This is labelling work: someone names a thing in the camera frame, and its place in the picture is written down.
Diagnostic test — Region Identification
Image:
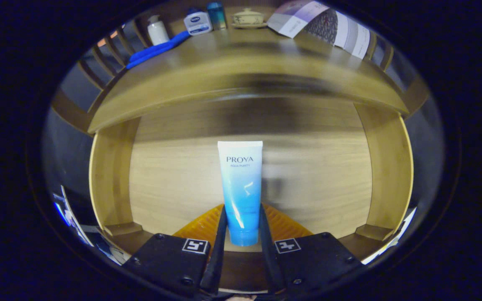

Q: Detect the blue folded cloth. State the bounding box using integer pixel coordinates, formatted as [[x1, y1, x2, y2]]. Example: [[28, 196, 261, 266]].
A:
[[126, 30, 191, 70]]

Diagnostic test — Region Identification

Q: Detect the purple and white book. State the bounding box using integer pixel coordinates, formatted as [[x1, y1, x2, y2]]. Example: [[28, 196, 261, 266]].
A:
[[267, 0, 330, 39]]

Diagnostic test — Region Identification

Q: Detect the white lotion bottle blue cap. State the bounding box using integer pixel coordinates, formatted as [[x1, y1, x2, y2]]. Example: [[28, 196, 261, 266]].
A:
[[183, 8, 213, 36]]

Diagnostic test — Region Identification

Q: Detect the teal slim bottle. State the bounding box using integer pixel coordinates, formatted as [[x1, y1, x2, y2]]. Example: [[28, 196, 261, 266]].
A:
[[206, 2, 228, 31]]

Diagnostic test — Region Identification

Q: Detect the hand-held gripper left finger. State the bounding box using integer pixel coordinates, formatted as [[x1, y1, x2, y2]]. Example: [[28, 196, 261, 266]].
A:
[[123, 205, 228, 298]]

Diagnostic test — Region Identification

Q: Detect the blue and white cosmetic tube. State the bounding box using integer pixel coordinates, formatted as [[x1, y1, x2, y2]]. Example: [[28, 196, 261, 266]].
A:
[[218, 140, 264, 247]]

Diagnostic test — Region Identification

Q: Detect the white pump bottle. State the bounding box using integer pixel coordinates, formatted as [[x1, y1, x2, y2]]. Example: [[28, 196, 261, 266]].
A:
[[147, 15, 170, 46]]

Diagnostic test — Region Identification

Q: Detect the wooden countertop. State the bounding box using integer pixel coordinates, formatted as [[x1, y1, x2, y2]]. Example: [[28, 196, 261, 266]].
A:
[[87, 27, 410, 134]]

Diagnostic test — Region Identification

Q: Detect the wooden cabinet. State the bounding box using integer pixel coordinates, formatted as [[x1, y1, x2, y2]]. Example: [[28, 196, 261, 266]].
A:
[[51, 0, 431, 136]]

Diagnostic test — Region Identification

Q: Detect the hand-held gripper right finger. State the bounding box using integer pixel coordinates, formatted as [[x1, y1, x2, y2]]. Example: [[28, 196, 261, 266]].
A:
[[259, 204, 365, 295]]

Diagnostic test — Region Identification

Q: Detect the plain white book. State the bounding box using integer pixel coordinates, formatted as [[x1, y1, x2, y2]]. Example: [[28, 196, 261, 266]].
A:
[[334, 12, 352, 50]]

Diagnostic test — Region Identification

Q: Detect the wooden drawer with black knob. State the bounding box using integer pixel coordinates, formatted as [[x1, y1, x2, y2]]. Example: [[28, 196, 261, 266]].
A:
[[88, 98, 414, 293]]

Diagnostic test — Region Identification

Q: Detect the beige lidded teacup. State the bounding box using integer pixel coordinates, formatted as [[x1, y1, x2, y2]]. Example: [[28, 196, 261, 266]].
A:
[[230, 8, 268, 29]]

